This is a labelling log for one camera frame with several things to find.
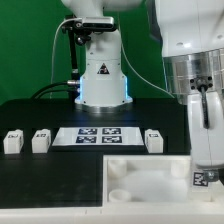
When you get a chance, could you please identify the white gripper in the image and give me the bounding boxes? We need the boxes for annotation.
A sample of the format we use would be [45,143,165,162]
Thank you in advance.
[187,92,224,182]

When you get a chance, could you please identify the white square tabletop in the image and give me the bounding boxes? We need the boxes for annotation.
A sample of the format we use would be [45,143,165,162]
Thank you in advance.
[103,155,224,206]

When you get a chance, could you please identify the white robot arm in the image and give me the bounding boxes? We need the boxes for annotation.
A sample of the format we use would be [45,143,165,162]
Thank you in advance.
[61,0,224,182]

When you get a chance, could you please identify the white sheet with tags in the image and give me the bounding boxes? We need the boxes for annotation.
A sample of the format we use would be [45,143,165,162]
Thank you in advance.
[53,127,143,146]

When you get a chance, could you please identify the black base cables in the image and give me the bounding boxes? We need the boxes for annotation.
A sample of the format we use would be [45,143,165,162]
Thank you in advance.
[30,79,82,100]

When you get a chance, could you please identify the black camera stand pole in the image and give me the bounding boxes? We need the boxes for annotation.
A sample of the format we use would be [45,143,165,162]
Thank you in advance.
[66,15,80,101]

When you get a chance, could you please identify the black camera on mount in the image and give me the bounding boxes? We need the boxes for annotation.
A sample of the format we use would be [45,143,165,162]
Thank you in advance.
[62,17,117,46]

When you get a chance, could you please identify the white camera cable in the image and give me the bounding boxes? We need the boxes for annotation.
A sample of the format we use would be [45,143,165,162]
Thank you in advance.
[49,18,77,100]

